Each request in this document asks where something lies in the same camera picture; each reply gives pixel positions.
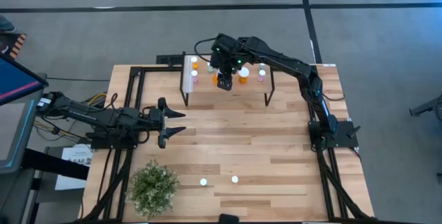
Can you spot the monitor with blue screen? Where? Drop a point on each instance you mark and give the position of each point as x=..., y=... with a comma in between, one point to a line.
x=17, y=79

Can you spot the black metal table frame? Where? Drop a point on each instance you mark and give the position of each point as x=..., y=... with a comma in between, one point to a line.
x=134, y=71

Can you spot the person's shoe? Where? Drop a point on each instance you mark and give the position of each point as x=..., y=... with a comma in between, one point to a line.
x=6, y=25

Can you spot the white label sticker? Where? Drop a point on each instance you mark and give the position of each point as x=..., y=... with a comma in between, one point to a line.
x=329, y=65

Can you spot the wooden shelf with black legs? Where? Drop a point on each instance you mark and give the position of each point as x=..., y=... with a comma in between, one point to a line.
x=203, y=86

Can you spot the black orange striped floor mat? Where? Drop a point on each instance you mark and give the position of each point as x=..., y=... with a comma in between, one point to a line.
x=19, y=46

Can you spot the green artificial potted plant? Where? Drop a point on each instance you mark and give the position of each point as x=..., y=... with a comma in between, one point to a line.
x=152, y=189

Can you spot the gray workstation stand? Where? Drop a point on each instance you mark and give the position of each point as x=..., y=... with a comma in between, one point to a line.
x=14, y=137

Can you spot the pink medicine bottle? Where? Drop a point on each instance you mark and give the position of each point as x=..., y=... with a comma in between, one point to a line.
x=194, y=73
x=262, y=73

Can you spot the black flat bar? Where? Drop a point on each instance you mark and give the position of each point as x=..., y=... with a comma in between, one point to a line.
x=52, y=163

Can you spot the small orange medicine bottle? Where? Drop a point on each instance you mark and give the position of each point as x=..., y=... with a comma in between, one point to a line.
x=194, y=59
x=235, y=179

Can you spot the black stand leg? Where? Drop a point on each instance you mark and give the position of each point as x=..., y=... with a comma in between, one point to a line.
x=428, y=106

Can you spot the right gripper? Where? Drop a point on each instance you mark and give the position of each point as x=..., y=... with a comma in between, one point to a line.
x=228, y=61

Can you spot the black rounded object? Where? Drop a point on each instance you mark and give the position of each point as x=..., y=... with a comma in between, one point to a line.
x=229, y=219

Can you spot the white printed paper sheet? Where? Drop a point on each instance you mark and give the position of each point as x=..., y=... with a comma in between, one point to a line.
x=70, y=184

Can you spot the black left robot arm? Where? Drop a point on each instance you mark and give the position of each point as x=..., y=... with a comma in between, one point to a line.
x=103, y=117

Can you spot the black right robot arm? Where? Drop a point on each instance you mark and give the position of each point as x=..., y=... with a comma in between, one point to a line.
x=286, y=61

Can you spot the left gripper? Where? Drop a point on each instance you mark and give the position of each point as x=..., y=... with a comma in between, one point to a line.
x=157, y=123

